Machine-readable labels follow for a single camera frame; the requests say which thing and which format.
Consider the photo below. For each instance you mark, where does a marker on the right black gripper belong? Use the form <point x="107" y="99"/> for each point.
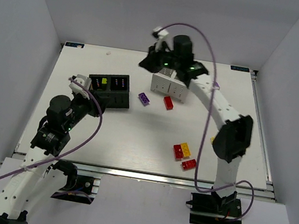
<point x="148" y="61"/>

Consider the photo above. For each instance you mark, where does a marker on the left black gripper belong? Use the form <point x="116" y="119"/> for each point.
<point x="97" y="103"/>

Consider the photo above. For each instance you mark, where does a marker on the long red lego brick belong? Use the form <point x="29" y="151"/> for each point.
<point x="168" y="103"/>

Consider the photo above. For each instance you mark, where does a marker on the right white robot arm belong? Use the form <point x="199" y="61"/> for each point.
<point x="234" y="129"/>

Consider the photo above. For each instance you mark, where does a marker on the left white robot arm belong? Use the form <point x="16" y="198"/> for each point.
<point x="42" y="172"/>

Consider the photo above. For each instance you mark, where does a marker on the black two-bin container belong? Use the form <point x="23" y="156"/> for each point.
<point x="117" y="89"/>

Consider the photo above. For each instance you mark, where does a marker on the white two-bin container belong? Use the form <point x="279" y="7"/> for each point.
<point x="167" y="82"/>

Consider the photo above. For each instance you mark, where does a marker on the purple lego brick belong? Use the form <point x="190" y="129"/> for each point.
<point x="144" y="99"/>

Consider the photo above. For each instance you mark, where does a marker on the left blue table label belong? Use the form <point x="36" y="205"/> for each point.
<point x="74" y="45"/>

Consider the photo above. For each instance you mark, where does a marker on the blue table label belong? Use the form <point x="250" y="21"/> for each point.
<point x="74" y="45"/>
<point x="237" y="68"/>

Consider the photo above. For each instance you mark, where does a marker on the right blue table label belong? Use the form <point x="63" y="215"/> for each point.
<point x="237" y="68"/>

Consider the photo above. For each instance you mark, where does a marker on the red lego brick middle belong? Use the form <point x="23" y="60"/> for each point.
<point x="178" y="152"/>

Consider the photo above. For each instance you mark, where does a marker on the yellow lego brick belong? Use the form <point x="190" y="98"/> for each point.
<point x="185" y="150"/>

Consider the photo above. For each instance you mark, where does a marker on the red lego brick lower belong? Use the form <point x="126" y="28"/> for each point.
<point x="189" y="164"/>

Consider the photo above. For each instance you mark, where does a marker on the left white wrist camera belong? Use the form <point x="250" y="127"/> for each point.
<point x="80" y="84"/>

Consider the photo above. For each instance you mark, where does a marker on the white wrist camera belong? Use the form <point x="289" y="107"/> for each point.
<point x="160" y="34"/>
<point x="80" y="84"/>

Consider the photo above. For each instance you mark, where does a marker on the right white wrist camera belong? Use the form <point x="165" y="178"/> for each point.
<point x="160" y="34"/>

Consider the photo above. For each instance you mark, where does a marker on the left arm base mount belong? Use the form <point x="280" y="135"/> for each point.
<point x="77" y="188"/>

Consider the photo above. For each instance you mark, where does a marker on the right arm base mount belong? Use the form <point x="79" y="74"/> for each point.
<point x="203" y="209"/>

